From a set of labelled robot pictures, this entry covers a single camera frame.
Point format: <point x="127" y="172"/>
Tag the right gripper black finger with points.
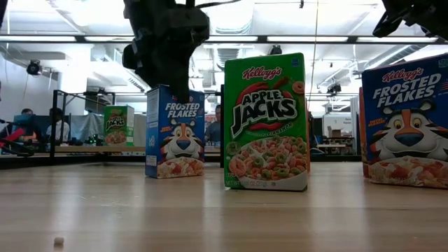
<point x="386" y="24"/>

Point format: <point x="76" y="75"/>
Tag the grey cloth cover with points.
<point x="87" y="127"/>

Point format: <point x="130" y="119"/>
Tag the small white crumb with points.
<point x="59" y="241"/>

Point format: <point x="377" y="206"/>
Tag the long ceiling light fixture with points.
<point x="297" y="38"/>

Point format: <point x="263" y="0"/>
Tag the green Apple Jacks cereal box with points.
<point x="266" y="122"/>
<point x="117" y="126"/>

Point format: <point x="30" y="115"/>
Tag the black ceiling spotlight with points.
<point x="334" y="87"/>
<point x="34" y="67"/>
<point x="275" y="50"/>

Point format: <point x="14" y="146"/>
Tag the white background table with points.
<point x="330" y="145"/>

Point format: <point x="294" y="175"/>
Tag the brown cardboard box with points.
<point x="334" y="132"/>

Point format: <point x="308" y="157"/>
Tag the person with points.
<point x="213" y="129"/>
<point x="59" y="131"/>
<point x="26" y="113"/>

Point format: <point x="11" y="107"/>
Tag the blue Frosted Flakes cereal box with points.
<point x="175" y="140"/>
<point x="406" y="122"/>

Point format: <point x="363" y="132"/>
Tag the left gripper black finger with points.
<point x="175" y="77"/>

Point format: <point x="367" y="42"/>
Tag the wooden shelf board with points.
<point x="87" y="149"/>

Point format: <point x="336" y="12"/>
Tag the black aluminium table frame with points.
<point x="105" y="159"/>

